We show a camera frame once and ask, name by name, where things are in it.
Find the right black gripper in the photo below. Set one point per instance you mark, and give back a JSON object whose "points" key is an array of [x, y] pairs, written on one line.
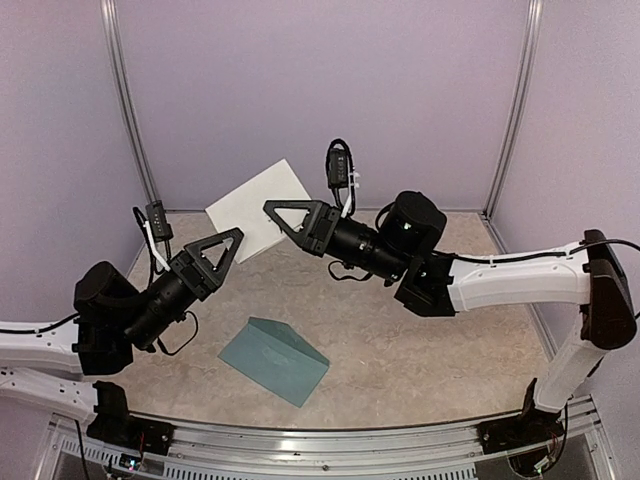
{"points": [[306, 236]]}

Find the ornate bordered letter sheet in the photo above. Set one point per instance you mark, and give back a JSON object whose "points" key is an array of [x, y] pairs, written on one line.
{"points": [[243, 208]]}

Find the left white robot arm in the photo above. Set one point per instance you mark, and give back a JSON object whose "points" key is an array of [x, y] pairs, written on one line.
{"points": [[65, 366]]}

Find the aluminium frame post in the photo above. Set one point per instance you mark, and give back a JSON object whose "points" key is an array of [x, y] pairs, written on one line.
{"points": [[114, 43], [517, 107]]}

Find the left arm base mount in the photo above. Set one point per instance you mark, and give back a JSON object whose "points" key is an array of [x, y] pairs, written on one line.
{"points": [[114, 424]]}

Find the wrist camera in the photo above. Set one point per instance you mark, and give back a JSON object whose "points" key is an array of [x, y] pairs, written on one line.
{"points": [[341, 176], [157, 234]]}

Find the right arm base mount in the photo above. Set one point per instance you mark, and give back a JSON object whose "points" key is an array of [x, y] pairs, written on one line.
{"points": [[529, 426]]}

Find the left aluminium frame post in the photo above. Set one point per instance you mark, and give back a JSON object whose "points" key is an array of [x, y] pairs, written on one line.
{"points": [[114, 43]]}

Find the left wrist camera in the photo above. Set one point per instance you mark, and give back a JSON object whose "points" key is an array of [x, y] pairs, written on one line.
{"points": [[157, 234]]}

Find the right aluminium frame post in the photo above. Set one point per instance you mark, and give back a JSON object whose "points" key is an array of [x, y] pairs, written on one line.
{"points": [[517, 107]]}

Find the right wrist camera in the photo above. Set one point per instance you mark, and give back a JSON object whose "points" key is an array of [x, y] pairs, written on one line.
{"points": [[341, 176]]}

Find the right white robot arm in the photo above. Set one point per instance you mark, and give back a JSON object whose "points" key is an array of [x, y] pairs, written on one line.
{"points": [[585, 274]]}

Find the teal paper envelope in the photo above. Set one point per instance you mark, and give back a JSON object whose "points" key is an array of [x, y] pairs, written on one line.
{"points": [[272, 354]]}

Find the front aluminium rail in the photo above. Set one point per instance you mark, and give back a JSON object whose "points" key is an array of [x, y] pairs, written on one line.
{"points": [[450, 450]]}

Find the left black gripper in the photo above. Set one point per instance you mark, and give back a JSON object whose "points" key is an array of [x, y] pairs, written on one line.
{"points": [[213, 277]]}

